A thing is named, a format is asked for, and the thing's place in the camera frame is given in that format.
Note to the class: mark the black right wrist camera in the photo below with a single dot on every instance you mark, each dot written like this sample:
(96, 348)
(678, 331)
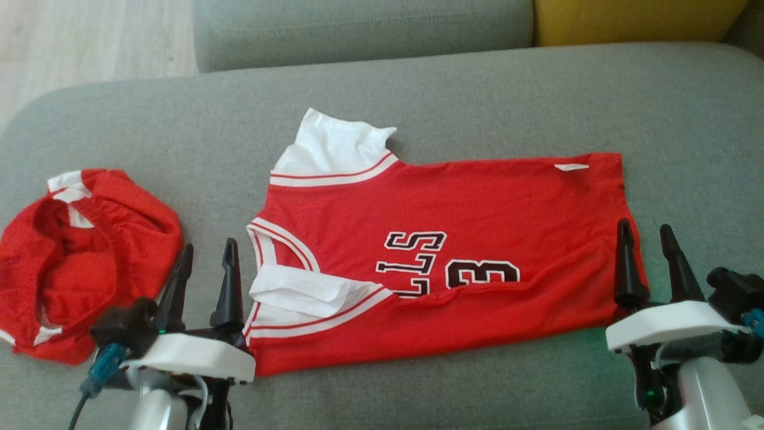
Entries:
(731, 292)

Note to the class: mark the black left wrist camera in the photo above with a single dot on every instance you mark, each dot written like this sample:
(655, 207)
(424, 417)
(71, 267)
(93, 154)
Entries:
(125, 325)

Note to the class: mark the red basketball jersey white sleeves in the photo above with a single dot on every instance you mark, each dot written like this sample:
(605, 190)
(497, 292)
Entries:
(477, 209)

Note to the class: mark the grey sofa backrest cushion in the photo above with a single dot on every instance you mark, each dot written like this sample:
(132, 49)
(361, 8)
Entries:
(358, 30)

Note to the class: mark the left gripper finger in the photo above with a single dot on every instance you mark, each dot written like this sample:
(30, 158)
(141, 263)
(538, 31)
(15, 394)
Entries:
(230, 292)
(174, 292)

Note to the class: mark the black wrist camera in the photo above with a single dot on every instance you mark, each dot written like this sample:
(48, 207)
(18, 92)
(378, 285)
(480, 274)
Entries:
(731, 292)
(125, 325)

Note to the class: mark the red shorts white stripes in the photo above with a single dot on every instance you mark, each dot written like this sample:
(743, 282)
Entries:
(89, 269)

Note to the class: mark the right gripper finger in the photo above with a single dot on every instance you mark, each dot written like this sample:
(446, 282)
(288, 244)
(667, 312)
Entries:
(630, 275)
(680, 275)

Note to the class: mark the large yellow sofa cushion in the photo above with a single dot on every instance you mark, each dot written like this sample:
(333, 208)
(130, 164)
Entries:
(638, 21)

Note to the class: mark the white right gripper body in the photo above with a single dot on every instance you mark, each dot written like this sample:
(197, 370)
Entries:
(668, 325)

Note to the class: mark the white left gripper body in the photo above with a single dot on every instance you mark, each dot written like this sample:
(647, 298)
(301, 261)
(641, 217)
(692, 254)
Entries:
(197, 355)

